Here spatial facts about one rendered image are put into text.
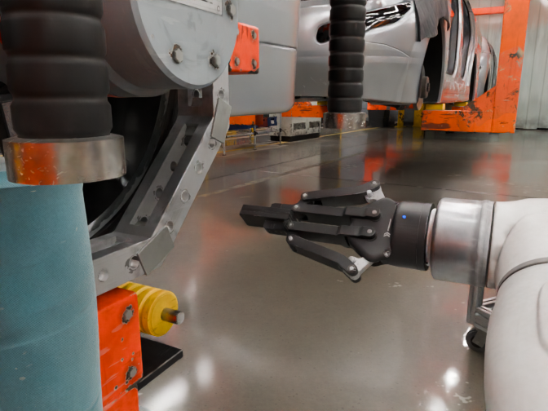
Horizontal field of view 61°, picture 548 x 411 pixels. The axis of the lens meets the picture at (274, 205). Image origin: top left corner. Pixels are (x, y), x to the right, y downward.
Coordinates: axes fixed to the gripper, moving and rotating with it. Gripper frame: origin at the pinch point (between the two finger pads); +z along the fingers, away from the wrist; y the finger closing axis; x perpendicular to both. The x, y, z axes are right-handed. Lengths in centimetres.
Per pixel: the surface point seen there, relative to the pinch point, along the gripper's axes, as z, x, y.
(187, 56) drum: -5.3, 28.4, -3.0
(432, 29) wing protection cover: 23, -146, 225
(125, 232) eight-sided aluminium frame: 13.4, 7.7, -8.6
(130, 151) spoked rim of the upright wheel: 20.4, 7.4, 3.9
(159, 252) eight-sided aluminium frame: 9.0, 5.6, -9.5
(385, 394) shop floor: -3, -87, -2
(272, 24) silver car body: 24, -12, 57
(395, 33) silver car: 40, -128, 202
